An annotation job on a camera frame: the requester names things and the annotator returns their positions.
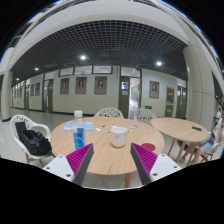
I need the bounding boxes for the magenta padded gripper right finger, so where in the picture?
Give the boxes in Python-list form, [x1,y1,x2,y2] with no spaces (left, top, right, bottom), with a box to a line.
[129,142,183,186]

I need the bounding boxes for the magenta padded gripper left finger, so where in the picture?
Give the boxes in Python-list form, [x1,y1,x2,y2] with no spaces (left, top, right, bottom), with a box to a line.
[42,142,95,187]

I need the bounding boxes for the clear plastic water bottle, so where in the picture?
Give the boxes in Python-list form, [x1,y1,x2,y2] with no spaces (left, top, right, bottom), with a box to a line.
[71,110,86,150]

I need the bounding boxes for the red round coaster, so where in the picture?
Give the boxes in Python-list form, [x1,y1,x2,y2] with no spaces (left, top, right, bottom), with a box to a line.
[141,143,156,151]

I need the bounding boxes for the white ceramic mug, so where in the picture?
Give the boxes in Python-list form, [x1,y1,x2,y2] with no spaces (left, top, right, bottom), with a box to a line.
[111,127,128,148]

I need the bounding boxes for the round wooden table near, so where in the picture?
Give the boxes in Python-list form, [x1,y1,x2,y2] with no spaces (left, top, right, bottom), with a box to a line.
[49,116,166,189]

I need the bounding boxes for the round wooden table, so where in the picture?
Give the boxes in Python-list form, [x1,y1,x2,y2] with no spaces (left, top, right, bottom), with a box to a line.
[151,117,208,162]
[49,116,166,189]

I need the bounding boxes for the white lattice chair right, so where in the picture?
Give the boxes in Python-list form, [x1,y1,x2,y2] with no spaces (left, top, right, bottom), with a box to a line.
[134,108,156,125]

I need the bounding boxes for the white lattice chair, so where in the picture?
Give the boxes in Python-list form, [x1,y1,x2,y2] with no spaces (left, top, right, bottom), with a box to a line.
[95,107,123,118]
[134,108,156,125]

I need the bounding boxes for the round wooden table right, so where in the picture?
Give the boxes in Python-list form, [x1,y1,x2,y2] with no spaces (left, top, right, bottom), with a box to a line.
[151,117,208,162]

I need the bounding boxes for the black bag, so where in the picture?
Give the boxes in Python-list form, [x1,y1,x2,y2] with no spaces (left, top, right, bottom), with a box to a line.
[15,122,52,156]

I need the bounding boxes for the white chair with bag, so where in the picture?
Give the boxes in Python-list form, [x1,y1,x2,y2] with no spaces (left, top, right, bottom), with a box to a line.
[10,114,55,166]

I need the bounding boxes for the white lattice chair middle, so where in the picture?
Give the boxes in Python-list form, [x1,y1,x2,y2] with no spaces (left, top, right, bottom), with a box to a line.
[95,107,123,118]

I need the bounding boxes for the black phone on table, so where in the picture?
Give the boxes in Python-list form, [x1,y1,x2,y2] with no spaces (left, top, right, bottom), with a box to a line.
[192,126,202,131]

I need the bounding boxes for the seated person in white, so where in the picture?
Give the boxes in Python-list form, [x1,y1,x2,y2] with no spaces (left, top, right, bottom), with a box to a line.
[192,103,224,165]

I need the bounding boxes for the framed portrait beyond door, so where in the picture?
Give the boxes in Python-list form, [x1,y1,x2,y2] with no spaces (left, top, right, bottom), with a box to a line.
[149,81,159,99]

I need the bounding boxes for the framed portrait middle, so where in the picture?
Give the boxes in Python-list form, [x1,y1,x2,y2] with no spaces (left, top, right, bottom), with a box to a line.
[75,77,87,94]

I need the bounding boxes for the framed portrait right of pair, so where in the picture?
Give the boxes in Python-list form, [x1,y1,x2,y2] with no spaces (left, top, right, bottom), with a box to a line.
[94,76,107,95]

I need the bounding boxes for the framed portrait left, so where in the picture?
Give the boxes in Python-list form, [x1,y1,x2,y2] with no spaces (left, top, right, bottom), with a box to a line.
[60,78,69,94]

